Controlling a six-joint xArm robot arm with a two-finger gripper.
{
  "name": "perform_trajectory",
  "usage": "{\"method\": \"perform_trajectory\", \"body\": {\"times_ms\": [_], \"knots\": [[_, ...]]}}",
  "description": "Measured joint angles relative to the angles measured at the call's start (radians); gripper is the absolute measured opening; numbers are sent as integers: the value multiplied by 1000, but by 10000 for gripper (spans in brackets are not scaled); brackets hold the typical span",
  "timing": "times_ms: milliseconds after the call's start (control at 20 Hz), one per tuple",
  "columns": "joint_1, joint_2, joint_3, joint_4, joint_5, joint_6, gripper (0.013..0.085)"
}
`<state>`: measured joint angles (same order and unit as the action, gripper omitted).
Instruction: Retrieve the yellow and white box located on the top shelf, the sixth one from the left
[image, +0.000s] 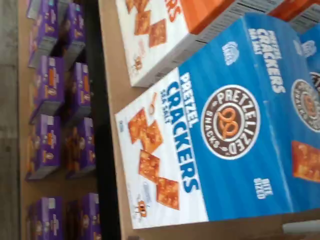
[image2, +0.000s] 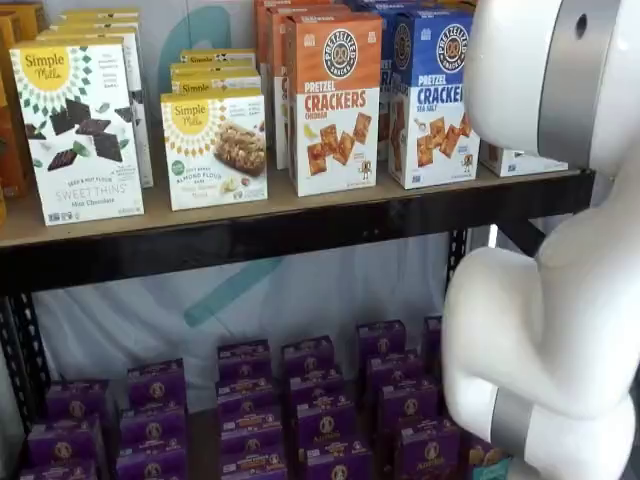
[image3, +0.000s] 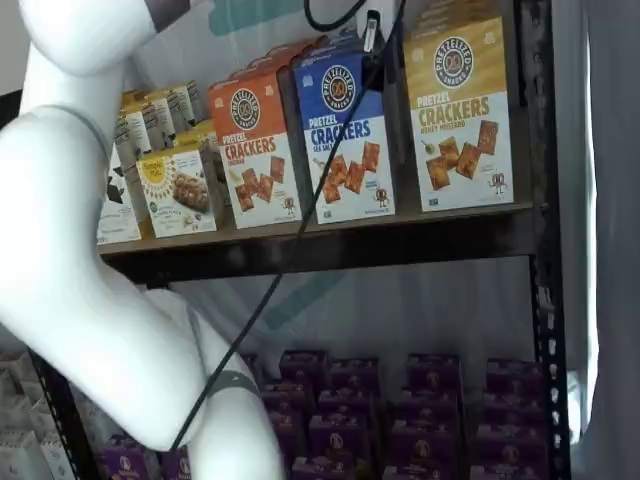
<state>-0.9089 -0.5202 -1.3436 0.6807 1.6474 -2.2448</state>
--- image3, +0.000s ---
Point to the blue pretzel crackers box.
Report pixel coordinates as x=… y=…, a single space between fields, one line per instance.
x=395 y=120
x=345 y=175

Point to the orange pretzel crackers box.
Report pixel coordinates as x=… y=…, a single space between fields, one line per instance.
x=260 y=71
x=255 y=165
x=280 y=57

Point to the grey white curtain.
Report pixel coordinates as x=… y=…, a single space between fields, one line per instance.
x=610 y=250

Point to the black metal shelf rack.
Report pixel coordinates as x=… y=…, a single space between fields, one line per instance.
x=545 y=350

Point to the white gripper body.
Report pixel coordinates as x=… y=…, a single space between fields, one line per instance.
x=387 y=4

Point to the almond flour bar box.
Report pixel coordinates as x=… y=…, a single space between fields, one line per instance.
x=195 y=141
x=205 y=127
x=175 y=200

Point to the yellow pretzel crackers box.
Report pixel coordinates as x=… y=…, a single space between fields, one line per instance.
x=450 y=12
x=460 y=125

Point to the white backdrop with teal logo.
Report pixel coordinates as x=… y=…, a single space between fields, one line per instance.
x=400 y=310

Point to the white patterned box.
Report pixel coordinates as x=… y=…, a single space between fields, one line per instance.
x=22 y=457
x=17 y=417
x=12 y=375

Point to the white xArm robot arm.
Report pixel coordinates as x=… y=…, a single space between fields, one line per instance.
x=75 y=250

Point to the sweet thins mint box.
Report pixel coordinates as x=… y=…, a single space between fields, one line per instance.
x=135 y=132
x=160 y=120
x=181 y=107
x=120 y=215
x=196 y=102

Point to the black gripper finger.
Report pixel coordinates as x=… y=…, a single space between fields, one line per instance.
x=374 y=70

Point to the brown wooden shelf board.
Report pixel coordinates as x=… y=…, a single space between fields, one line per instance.
x=380 y=227

